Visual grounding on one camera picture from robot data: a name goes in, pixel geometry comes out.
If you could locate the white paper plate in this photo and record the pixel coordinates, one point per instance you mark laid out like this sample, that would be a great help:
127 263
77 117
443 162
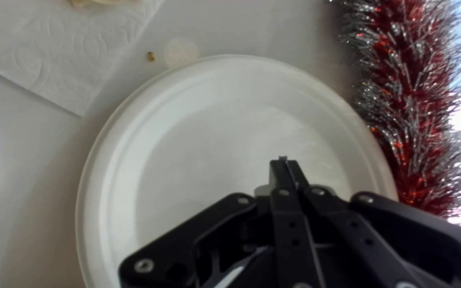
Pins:
197 133

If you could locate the red silver tinsel garland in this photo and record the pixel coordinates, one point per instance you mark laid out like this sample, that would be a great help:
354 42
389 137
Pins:
408 55

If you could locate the white plastic utensil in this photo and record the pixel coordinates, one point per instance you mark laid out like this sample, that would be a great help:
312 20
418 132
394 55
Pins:
82 4

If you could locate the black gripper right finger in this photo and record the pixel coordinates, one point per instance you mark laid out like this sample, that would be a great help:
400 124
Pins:
392 244

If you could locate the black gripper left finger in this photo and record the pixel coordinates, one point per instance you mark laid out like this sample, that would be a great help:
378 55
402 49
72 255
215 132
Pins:
242 241

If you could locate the white paper towel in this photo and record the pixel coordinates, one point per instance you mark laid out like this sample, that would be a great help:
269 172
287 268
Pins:
66 55

